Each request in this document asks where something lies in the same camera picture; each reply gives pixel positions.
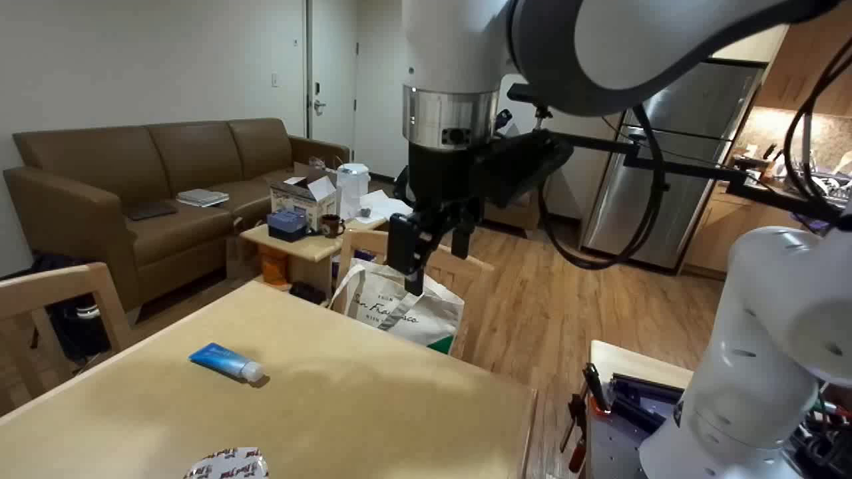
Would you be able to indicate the book on sofa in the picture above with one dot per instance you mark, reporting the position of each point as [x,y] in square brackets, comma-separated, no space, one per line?
[202,198]

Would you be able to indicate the white door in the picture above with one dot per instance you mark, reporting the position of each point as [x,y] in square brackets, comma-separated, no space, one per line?
[331,71]

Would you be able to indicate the dark blue box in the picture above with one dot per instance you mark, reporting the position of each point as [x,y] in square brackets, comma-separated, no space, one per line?
[285,226]

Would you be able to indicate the white patterned round object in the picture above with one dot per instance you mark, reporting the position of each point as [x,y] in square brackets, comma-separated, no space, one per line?
[229,465]

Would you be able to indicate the small wooden coffee table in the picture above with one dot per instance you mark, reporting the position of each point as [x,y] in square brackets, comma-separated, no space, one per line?
[285,263]

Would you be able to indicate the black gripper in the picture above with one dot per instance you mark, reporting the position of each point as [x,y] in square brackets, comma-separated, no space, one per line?
[452,191]

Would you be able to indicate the blue squeeze bottle white cap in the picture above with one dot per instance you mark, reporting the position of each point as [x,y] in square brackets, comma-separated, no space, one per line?
[226,364]

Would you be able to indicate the brown leather sofa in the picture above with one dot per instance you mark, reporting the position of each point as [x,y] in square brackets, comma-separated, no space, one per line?
[109,195]

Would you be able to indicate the stainless steel refrigerator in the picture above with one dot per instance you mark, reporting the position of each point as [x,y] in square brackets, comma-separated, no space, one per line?
[696,125]

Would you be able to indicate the open cardboard box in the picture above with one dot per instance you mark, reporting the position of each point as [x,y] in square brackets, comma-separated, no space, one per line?
[313,192]

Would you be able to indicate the white electric kettle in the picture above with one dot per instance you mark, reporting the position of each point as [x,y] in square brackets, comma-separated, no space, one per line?
[353,186]

